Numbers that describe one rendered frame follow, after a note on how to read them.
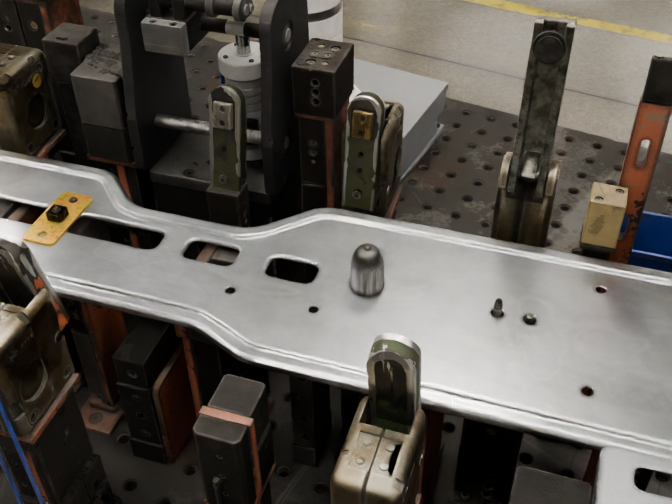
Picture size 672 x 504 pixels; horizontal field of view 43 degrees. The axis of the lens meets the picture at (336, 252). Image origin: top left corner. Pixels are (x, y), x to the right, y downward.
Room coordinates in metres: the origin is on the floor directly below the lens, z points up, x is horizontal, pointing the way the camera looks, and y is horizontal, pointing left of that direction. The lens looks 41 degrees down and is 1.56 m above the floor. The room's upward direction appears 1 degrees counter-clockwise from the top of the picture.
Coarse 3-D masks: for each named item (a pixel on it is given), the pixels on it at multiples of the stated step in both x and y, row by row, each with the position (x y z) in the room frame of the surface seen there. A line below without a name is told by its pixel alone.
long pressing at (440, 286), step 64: (0, 192) 0.76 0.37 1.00; (64, 256) 0.65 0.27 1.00; (128, 256) 0.65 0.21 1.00; (256, 256) 0.64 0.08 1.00; (320, 256) 0.64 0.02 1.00; (384, 256) 0.64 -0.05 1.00; (448, 256) 0.64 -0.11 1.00; (512, 256) 0.64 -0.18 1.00; (576, 256) 0.63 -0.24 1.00; (192, 320) 0.56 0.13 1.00; (256, 320) 0.55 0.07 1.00; (320, 320) 0.55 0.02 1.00; (384, 320) 0.55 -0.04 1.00; (448, 320) 0.55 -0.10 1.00; (512, 320) 0.55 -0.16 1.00; (576, 320) 0.55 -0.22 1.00; (640, 320) 0.55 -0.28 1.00; (448, 384) 0.47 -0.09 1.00; (512, 384) 0.47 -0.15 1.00; (576, 384) 0.47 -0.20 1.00; (640, 384) 0.47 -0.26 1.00; (640, 448) 0.41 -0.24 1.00
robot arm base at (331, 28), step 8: (336, 16) 1.23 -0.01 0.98; (312, 24) 1.21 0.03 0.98; (320, 24) 1.21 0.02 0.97; (328, 24) 1.22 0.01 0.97; (336, 24) 1.23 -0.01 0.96; (312, 32) 1.21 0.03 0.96; (320, 32) 1.21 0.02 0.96; (328, 32) 1.22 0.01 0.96; (336, 32) 1.23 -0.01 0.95; (336, 40) 1.23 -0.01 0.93; (352, 96) 1.28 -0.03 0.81
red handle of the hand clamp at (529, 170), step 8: (528, 152) 0.71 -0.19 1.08; (536, 152) 0.70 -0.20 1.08; (528, 160) 0.70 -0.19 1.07; (536, 160) 0.70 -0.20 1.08; (520, 168) 0.69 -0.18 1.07; (528, 168) 0.69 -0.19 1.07; (536, 168) 0.69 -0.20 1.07; (520, 176) 0.69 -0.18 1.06; (528, 176) 0.68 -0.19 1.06; (536, 176) 0.69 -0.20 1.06
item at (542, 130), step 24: (552, 24) 0.71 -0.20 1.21; (552, 48) 0.68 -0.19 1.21; (528, 72) 0.70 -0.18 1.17; (552, 72) 0.71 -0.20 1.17; (528, 96) 0.70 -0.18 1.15; (552, 96) 0.70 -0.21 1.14; (528, 120) 0.70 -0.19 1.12; (552, 120) 0.69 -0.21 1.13; (528, 144) 0.70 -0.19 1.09; (552, 144) 0.68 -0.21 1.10
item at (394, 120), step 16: (400, 112) 0.81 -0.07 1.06; (384, 128) 0.78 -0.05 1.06; (400, 128) 0.80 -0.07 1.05; (384, 144) 0.75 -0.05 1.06; (400, 144) 0.81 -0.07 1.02; (384, 160) 0.75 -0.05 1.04; (400, 160) 0.81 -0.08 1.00; (384, 176) 0.76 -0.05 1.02; (400, 176) 0.82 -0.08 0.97; (384, 192) 0.75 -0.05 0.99; (400, 192) 0.81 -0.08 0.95; (352, 208) 0.76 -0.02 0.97; (384, 208) 0.76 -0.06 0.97
